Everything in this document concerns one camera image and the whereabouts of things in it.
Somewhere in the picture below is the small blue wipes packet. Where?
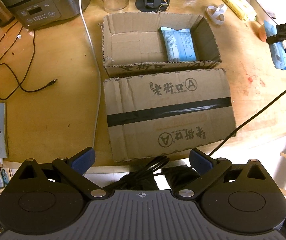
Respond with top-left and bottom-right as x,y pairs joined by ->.
264,21 -> 286,70

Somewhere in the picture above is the cardboard box lid with tape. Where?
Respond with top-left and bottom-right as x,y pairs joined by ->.
103,69 -> 236,162

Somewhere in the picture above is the large blue wipes packet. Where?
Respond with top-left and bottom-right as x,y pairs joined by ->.
160,27 -> 197,62

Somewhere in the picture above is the open cardboard box tray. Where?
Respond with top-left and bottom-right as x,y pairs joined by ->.
102,12 -> 222,77

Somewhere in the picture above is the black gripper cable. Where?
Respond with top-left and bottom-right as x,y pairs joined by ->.
207,79 -> 286,157

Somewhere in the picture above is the white power cable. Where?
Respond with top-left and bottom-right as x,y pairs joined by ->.
75,0 -> 102,153

